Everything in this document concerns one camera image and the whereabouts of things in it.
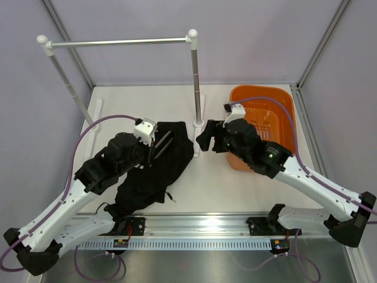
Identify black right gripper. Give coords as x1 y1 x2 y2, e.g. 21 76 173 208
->
196 119 250 163

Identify black shorts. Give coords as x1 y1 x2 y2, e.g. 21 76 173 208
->
114 121 194 216

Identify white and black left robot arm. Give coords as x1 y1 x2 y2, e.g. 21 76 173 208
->
4 133 153 276

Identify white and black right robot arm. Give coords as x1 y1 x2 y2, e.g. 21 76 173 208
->
196 119 376 248

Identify orange plastic basket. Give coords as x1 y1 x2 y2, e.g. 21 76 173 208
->
229 85 296 154

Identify silver clothes rack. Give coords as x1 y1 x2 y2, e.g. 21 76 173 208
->
36 28 206 159

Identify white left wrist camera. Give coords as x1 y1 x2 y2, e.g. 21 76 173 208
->
133 118 157 146

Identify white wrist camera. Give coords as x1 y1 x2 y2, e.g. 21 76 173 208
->
133 118 157 146
223 103 246 127

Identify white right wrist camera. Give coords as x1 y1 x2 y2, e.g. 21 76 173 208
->
223 103 246 127

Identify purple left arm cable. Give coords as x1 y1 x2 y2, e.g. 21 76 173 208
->
0 114 139 272

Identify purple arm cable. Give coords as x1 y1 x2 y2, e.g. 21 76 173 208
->
226 96 377 216
0 114 139 272

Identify aluminium mounting rail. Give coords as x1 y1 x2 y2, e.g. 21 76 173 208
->
38 213 359 238

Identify white slotted cable duct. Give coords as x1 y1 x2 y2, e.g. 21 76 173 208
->
78 238 272 251

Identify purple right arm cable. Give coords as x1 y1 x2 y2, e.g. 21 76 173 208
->
226 96 377 216

